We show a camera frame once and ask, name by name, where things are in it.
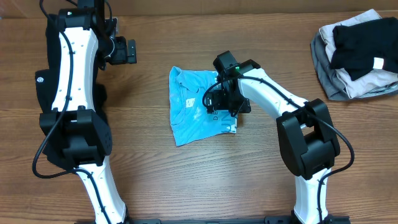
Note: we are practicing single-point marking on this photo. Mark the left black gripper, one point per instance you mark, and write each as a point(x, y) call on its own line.
point(122, 56)

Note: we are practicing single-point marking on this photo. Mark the light blue printed t-shirt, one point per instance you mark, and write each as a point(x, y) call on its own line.
point(188, 117)

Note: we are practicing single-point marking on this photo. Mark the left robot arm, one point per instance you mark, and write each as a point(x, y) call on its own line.
point(82, 40)

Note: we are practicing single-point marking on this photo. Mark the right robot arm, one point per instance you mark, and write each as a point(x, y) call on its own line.
point(307, 140)

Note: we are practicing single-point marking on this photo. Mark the black garment with logo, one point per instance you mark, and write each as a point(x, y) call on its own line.
point(47, 80)

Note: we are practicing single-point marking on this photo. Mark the grey folded garment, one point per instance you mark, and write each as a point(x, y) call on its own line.
point(333, 87)

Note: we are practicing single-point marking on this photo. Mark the beige folded garment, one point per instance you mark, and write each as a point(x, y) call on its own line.
point(376, 78)

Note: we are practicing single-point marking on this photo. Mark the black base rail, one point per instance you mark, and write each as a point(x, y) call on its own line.
point(211, 221)

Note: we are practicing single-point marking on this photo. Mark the black folded garment on pile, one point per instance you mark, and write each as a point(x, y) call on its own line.
point(364, 47)

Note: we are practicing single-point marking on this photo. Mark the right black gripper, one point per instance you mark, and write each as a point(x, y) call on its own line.
point(244, 104)

